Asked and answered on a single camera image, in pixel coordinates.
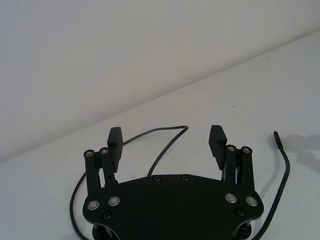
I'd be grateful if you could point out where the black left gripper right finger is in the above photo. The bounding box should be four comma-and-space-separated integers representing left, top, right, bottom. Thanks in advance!
207, 124, 256, 194

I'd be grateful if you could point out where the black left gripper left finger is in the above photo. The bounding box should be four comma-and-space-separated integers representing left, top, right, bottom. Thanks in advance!
84, 127, 124, 198

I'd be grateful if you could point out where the thin black cable with plug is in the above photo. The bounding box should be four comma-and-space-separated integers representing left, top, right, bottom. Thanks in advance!
69, 124, 291, 240

